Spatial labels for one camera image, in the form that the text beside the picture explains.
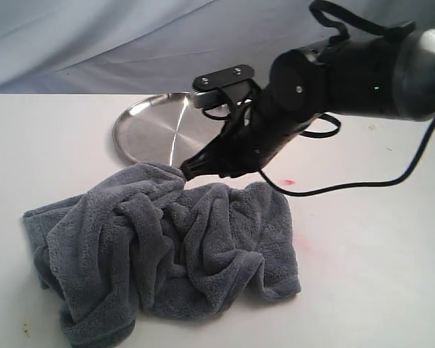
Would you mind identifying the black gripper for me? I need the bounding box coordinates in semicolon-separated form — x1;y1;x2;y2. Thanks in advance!
180;94;318;181

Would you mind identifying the grey fluffy towel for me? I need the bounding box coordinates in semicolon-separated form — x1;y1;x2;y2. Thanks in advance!
22;162;301;347

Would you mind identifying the round stainless steel plate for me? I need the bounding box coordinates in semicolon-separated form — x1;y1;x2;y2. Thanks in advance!
112;93;223;167

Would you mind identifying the grey backdrop cloth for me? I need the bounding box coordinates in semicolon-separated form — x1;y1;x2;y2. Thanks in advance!
0;0;435;96

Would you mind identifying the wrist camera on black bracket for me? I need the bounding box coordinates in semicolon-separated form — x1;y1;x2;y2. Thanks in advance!
191;65;261;109

